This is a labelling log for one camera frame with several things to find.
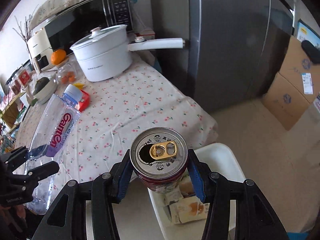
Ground clear plastic water bottle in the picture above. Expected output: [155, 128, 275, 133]
[24, 83, 84, 215]

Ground red soda can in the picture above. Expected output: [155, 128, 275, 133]
[130, 127, 188, 194]

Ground red instant noodle tray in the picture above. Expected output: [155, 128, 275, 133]
[76, 90, 91, 112]

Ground yellow foil wrapper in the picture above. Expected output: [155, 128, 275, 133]
[73, 83, 85, 89]

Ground white trash bin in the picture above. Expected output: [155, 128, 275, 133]
[149, 143, 246, 239]

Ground person's left hand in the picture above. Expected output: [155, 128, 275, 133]
[1, 205, 26, 233]

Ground stacked white bowls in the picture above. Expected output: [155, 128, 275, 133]
[31, 75, 57, 105]

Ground green pumpkin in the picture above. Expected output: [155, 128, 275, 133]
[33, 77, 50, 95]

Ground cherry print tablecloth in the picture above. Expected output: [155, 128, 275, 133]
[52, 55, 218, 194]

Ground small tangerine left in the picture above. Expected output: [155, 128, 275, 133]
[61, 76, 69, 84]

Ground small tangerine right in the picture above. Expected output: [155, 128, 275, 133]
[68, 75, 76, 83]

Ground glass jar with wooden lid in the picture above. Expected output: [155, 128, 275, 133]
[57, 60, 77, 85]

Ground cardboard box lower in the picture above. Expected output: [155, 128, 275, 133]
[262, 73, 310, 131]

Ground cardboard box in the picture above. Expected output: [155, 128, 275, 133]
[279, 36, 319, 103]
[262, 73, 310, 131]

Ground large orange on jar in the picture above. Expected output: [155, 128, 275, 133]
[51, 49, 67, 65]

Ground cream air fryer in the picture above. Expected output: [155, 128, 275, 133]
[27, 27, 53, 74]

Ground dried branches in vase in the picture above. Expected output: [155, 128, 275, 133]
[13, 5, 39, 60]

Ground white electric cooking pot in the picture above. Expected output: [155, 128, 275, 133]
[71, 24, 185, 82]

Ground black microwave oven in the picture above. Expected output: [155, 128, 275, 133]
[44, 0, 133, 54]

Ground cardboard box upper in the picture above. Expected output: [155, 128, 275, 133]
[279, 36, 319, 103]

